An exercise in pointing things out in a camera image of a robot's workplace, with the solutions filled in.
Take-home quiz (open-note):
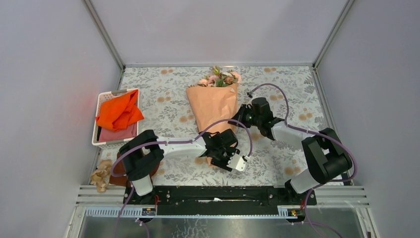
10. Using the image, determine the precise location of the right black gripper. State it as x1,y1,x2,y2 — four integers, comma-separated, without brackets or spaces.
228,104,262,129

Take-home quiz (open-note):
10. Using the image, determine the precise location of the beige kraft wrapping paper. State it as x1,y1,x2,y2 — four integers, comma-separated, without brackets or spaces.
186,82,240,167

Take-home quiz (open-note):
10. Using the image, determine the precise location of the pink fake flower bouquet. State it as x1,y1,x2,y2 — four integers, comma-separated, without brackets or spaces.
188,65,242,87

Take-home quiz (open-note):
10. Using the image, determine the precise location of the tan satin ribbon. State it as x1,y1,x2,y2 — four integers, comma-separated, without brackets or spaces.
90,159,113,193

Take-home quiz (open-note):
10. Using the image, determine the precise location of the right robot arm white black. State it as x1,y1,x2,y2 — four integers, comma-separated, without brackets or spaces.
231,97,353,204

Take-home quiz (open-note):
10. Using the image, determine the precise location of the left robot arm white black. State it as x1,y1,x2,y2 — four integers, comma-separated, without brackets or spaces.
118,129,248,204

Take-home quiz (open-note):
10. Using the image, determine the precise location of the white plastic basket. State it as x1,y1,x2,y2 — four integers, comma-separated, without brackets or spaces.
92,88,142,149

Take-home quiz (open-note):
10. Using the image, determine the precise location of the orange cloth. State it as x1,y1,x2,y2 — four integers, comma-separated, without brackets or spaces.
96,89,144,132

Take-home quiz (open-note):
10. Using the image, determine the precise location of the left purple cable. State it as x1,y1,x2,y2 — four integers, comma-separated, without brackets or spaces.
109,119,254,238

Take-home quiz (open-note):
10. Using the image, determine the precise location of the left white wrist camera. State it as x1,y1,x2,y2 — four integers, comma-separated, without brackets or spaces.
227,154,249,172

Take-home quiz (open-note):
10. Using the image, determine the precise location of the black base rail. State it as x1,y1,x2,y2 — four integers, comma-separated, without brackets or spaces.
123,185,317,216

